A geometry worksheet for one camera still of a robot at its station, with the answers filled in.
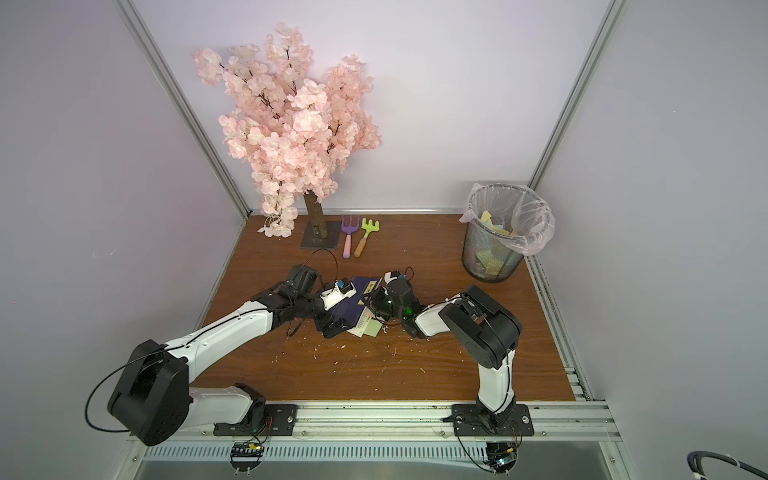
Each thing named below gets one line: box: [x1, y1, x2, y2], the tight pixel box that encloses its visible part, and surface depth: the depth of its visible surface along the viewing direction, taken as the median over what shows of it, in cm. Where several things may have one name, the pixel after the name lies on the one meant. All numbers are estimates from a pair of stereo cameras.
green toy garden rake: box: [354, 217, 380, 258], surface depth 116 cm
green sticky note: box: [363, 319, 383, 337], surface depth 89 cm
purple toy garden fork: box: [341, 214, 361, 259], surface depth 112 cm
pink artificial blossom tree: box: [194, 23, 381, 239], surface depth 76 cm
